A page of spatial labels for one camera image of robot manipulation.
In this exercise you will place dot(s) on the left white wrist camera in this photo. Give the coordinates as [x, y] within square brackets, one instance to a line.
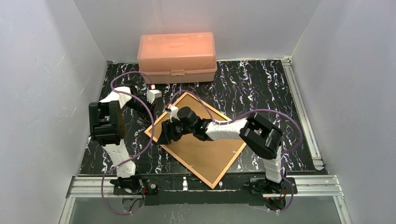
[152, 95]

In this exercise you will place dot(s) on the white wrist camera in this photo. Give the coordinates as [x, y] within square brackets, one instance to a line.
[172, 111]
[152, 95]

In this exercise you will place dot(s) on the pink plastic storage box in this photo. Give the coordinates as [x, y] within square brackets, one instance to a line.
[177, 58]

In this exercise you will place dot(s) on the brown wooden picture frame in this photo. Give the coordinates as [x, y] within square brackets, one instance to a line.
[216, 182]

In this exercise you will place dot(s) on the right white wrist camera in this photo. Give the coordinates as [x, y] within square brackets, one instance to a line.
[172, 111]

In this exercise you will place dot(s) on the aluminium front rail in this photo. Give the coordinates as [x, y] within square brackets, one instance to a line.
[307, 185]

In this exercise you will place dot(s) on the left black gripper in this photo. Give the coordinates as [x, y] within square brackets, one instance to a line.
[148, 109]

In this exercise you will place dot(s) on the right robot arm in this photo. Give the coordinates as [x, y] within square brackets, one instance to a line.
[259, 134]

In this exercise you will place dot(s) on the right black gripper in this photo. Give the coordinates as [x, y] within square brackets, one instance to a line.
[167, 133]

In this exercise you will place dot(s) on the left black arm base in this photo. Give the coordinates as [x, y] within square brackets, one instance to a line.
[135, 185]

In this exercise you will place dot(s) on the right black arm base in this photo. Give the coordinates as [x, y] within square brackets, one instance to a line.
[264, 186]

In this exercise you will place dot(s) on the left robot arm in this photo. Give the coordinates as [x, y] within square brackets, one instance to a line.
[107, 126]

